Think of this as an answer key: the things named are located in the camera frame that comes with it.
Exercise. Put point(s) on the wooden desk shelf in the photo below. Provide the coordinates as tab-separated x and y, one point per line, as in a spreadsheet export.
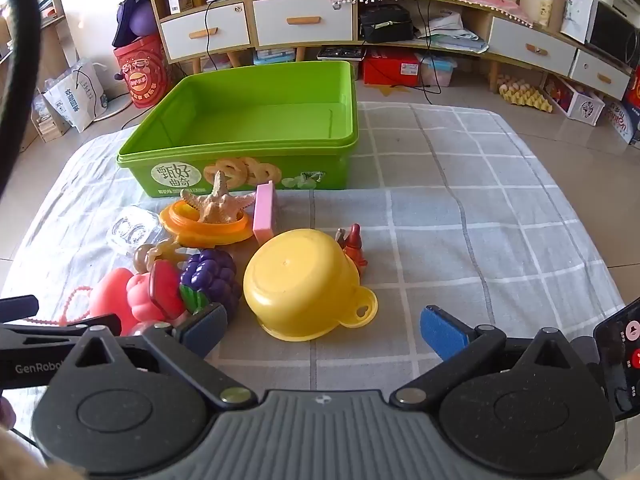
45	10

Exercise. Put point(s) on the tan octopus toy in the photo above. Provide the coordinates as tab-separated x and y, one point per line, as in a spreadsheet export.
160	252

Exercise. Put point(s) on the yellow toy pot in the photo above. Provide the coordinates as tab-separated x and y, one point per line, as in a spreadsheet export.
300	285

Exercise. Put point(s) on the purple toy grapes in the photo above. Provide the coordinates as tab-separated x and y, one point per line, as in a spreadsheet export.
212	275

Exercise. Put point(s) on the white paper bag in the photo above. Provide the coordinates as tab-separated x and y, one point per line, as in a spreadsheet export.
75	100

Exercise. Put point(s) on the clear plastic container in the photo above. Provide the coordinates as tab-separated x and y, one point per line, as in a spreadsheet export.
131	230

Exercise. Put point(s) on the white cabinet drawer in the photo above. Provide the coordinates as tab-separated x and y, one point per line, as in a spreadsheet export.
202	32
302	20

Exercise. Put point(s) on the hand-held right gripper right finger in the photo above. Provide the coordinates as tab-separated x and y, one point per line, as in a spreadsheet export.
442	332

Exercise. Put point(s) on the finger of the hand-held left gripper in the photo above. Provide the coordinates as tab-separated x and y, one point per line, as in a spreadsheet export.
17	307
45	332

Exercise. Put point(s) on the red printed bucket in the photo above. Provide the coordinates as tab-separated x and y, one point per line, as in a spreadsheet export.
142	75

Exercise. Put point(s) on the beige starfish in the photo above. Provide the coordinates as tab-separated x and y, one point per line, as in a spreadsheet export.
217	202

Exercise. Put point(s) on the black smartphone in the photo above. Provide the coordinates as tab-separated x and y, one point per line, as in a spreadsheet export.
620	355

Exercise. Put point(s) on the black bag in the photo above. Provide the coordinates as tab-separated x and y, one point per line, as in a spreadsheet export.
386	24

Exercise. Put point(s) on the yellow egg tray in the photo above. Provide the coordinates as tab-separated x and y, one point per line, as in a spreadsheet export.
525	94

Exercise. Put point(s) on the orange pumpkin mould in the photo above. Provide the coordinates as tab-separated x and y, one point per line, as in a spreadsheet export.
200	232

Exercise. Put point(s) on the beige fleece sleeve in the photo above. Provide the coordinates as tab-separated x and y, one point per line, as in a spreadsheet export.
30	460

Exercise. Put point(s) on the red cardboard box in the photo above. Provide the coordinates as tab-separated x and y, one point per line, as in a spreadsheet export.
390	67

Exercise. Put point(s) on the white cartoon printed box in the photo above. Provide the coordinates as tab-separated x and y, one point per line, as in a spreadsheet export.
575	102

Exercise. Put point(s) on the clear storage box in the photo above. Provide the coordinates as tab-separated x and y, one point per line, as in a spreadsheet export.
437	71

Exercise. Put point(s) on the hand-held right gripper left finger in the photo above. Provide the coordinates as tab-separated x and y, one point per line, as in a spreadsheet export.
207	327

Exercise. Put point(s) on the purple ball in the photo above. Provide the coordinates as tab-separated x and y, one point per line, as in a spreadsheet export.
147	22

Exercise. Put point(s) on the green plastic box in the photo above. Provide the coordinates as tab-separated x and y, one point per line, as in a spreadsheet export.
240	165

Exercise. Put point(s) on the wooden crate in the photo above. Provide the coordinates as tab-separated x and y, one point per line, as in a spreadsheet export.
50	127

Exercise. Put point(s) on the low wooden stand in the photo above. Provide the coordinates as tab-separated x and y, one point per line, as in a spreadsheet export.
480	20

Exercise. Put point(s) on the stack of papers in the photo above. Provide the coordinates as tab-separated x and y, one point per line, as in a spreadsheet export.
450	35

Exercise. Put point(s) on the black microwave oven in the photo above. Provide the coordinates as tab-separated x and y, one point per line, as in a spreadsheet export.
612	35

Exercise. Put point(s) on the pink block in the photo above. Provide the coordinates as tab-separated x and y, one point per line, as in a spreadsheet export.
264	215

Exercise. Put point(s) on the dark purple cap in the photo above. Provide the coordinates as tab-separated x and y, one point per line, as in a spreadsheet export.
127	15

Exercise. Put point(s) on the white stand drawer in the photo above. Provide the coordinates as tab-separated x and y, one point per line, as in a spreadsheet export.
600	76
532	47

